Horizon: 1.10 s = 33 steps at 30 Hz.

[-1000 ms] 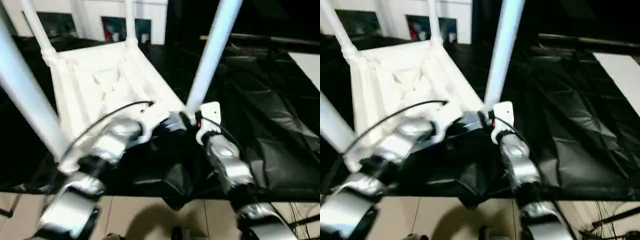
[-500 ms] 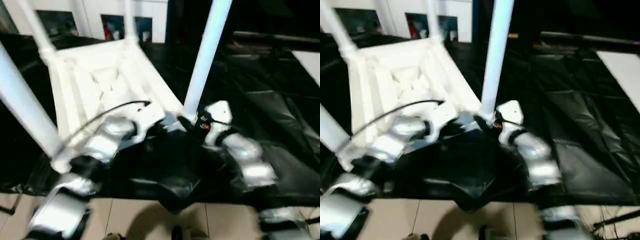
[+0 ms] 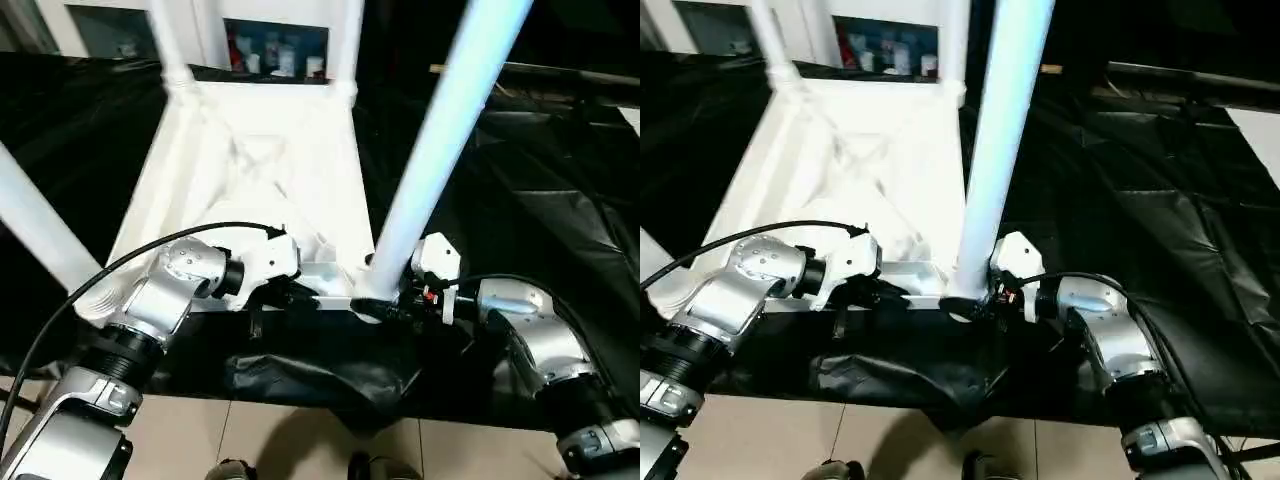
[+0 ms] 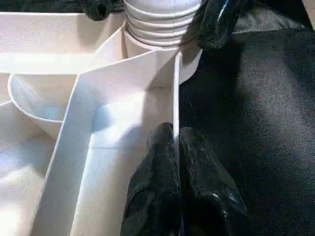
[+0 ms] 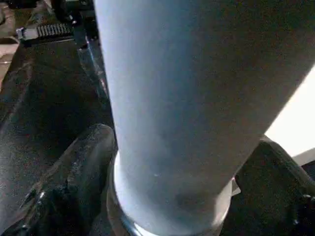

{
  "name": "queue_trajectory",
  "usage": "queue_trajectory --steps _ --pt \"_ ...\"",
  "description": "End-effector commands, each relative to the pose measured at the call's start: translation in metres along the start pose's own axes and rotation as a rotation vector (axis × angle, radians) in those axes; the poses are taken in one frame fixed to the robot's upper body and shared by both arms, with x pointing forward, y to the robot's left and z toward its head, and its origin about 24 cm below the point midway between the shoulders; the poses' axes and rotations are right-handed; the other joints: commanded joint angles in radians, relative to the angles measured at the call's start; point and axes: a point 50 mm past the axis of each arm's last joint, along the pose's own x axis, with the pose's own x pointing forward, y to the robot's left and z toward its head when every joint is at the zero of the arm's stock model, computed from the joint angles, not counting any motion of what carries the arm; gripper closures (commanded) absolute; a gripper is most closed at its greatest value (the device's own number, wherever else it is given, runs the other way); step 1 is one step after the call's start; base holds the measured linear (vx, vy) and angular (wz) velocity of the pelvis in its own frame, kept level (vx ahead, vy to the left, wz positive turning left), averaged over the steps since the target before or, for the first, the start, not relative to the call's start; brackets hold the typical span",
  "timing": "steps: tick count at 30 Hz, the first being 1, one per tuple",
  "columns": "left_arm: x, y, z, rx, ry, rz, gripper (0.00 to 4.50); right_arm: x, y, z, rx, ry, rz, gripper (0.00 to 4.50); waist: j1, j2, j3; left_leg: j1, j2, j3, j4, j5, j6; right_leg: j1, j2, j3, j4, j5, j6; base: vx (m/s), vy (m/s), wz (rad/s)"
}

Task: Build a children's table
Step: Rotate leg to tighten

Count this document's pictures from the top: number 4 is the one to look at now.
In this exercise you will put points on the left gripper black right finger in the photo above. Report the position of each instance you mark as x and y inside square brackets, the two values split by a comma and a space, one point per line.
[209, 196]

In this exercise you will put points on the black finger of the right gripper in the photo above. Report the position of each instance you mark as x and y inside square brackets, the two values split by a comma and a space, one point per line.
[101, 8]
[214, 24]

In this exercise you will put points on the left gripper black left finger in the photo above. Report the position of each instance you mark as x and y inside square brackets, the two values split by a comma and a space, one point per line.
[157, 191]

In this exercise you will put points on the white plastic table leg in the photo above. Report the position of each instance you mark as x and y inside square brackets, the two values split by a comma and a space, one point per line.
[157, 24]

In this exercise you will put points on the white plastic table top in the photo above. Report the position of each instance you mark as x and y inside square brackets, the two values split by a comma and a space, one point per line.
[110, 86]

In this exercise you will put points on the black work mat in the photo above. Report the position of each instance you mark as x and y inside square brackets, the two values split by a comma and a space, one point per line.
[258, 123]

